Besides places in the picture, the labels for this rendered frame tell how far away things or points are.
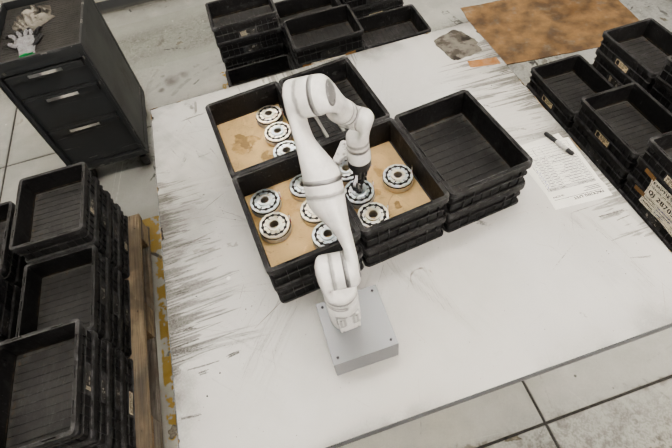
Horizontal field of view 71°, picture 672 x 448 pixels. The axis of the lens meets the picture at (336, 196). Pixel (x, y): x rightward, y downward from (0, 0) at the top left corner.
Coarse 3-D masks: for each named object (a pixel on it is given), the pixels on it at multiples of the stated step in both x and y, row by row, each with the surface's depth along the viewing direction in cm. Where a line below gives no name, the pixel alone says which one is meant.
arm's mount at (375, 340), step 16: (368, 288) 142; (320, 304) 141; (368, 304) 139; (320, 320) 138; (368, 320) 136; (384, 320) 136; (336, 336) 135; (352, 336) 134; (368, 336) 134; (384, 336) 133; (336, 352) 132; (352, 352) 132; (368, 352) 131; (384, 352) 134; (336, 368) 132; (352, 368) 136
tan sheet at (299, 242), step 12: (288, 180) 167; (288, 192) 164; (288, 204) 161; (300, 204) 160; (252, 216) 159; (288, 216) 158; (300, 216) 157; (300, 228) 154; (312, 228) 154; (264, 240) 153; (288, 240) 152; (300, 240) 151; (276, 252) 150; (288, 252) 149; (300, 252) 149; (276, 264) 147
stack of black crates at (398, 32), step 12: (384, 12) 284; (396, 12) 287; (408, 12) 289; (372, 24) 288; (384, 24) 291; (396, 24) 293; (408, 24) 292; (420, 24) 280; (372, 36) 288; (384, 36) 287; (396, 36) 286; (408, 36) 268
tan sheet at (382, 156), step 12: (384, 144) 173; (372, 156) 170; (384, 156) 169; (396, 156) 169; (372, 168) 166; (384, 168) 166; (384, 192) 160; (408, 192) 158; (420, 192) 158; (384, 204) 157; (396, 204) 156; (408, 204) 156; (420, 204) 155
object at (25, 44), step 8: (16, 32) 235; (24, 32) 234; (32, 32) 234; (16, 40) 231; (24, 40) 230; (32, 40) 230; (16, 48) 228; (24, 48) 227; (32, 48) 227; (24, 56) 225
